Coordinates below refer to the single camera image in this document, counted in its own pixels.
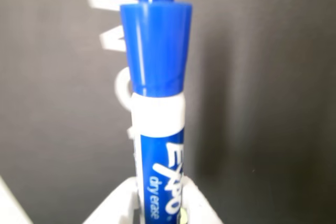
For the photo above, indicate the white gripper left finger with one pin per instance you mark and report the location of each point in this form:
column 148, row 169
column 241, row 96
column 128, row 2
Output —
column 118, row 205

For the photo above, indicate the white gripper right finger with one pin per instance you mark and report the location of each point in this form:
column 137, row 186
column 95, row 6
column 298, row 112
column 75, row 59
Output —
column 199, row 205

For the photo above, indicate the blue Expo dry-erase marker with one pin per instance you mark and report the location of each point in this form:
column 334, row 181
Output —
column 157, row 64

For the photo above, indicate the grey WOWROBO mat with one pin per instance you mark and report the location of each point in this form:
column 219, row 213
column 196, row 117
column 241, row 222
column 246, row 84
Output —
column 262, row 90

